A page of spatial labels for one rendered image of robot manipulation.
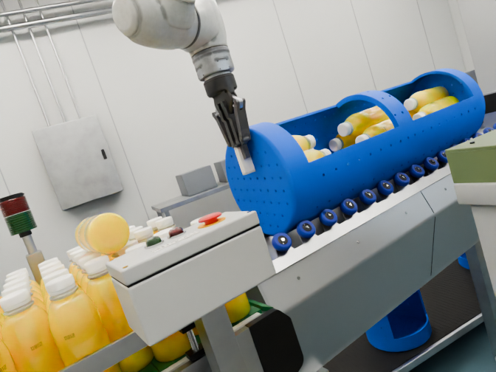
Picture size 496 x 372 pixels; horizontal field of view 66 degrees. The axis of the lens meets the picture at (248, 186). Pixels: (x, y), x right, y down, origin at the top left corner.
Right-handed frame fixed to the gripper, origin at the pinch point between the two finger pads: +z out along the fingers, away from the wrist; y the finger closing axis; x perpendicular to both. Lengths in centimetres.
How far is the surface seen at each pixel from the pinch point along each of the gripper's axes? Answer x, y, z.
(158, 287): -36.8, 32.0, 9.9
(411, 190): 43, 10, 24
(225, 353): -30.6, 29.0, 23.7
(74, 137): 18, -322, -62
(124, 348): -41.4, 18.8, 19.6
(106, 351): -44, 19, 19
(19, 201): -47, -35, -7
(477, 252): 94, -7, 66
